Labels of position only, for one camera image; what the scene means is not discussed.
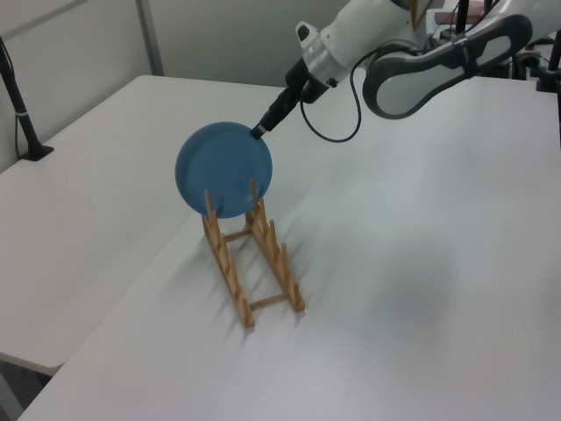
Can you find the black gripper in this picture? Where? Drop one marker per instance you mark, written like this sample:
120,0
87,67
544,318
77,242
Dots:
307,83

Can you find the blue round plate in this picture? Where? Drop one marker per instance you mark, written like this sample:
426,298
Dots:
219,166

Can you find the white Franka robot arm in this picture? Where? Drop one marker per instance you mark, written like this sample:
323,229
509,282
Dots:
364,22

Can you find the wooden plate rack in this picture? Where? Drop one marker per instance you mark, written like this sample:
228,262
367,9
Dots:
230,272

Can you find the white side table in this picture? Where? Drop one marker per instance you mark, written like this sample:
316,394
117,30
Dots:
87,197

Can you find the black background pole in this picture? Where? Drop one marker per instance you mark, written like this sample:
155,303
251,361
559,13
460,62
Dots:
461,15

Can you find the black clamp camera stand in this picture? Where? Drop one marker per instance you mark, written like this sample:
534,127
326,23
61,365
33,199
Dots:
545,81

